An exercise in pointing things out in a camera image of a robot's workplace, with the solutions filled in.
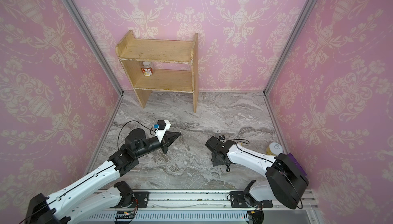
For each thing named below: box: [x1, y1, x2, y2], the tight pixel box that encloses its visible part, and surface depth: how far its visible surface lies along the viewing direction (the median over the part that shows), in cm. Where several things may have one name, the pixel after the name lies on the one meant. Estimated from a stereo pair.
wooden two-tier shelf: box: [115, 30, 200, 113], surface depth 89 cm
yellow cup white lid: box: [266, 142, 284, 156], surface depth 87 cm
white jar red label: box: [140, 61, 154, 77], surface depth 102 cm
